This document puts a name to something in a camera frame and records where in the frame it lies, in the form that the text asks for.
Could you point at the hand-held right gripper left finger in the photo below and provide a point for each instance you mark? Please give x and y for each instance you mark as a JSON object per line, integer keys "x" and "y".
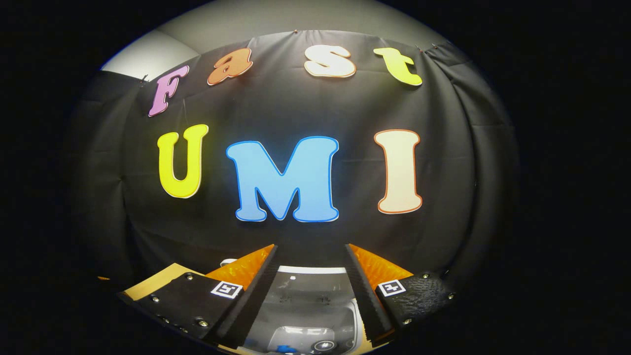
{"x": 251, "y": 301}

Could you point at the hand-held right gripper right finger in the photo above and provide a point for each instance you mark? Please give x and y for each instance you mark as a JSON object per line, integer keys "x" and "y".
{"x": 365, "y": 301}

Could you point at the white desktop garbage bin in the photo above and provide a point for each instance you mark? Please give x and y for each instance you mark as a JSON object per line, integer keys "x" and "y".
{"x": 305, "y": 301}

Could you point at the blue paper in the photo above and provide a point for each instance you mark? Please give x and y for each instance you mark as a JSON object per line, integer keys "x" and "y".
{"x": 286, "y": 349}

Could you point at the black backdrop cloth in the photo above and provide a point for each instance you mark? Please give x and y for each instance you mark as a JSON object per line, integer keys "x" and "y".
{"x": 296, "y": 108}

